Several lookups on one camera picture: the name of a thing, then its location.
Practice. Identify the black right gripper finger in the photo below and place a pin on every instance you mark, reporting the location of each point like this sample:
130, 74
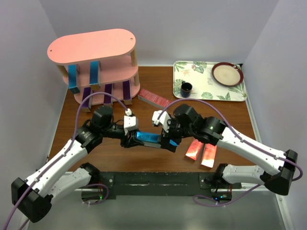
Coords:
169, 146
171, 132

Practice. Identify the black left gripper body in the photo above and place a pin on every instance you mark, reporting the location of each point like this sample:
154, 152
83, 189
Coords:
114, 131

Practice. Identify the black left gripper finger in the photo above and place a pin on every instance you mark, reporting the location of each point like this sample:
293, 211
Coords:
132, 134
130, 142

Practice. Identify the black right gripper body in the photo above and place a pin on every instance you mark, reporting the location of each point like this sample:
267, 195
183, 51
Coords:
182, 131

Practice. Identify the blue toothpaste box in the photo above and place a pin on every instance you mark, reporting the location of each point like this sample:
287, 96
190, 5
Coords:
73, 74
152, 139
94, 80

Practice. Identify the red toothpaste box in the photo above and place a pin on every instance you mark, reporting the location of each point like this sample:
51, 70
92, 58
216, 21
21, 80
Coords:
153, 99
208, 156
193, 150

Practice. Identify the blue toothpaste box front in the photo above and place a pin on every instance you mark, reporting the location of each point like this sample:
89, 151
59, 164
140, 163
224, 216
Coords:
73, 74

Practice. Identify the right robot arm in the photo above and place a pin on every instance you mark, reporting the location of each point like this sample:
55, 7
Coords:
272, 168

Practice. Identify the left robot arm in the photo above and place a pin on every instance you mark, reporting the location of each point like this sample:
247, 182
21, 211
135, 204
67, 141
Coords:
35, 195

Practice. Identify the pink three-tier shelf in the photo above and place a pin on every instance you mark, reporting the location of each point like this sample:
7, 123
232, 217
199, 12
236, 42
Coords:
115, 49

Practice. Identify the dark blue mug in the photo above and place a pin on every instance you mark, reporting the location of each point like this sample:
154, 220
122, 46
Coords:
185, 90

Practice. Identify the black base mat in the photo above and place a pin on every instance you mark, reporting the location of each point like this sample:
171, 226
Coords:
161, 184

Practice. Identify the floral serving tray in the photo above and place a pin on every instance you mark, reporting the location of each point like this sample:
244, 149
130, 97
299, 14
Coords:
204, 86

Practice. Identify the red rimmed beige plate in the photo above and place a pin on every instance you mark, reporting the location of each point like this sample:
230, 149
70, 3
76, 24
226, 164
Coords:
227, 74

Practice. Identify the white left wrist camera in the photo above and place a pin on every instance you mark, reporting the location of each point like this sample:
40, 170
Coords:
130, 121

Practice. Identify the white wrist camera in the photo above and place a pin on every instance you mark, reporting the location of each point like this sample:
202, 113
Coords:
161, 118
130, 121

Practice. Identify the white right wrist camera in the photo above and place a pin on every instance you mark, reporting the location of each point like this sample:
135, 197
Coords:
161, 118

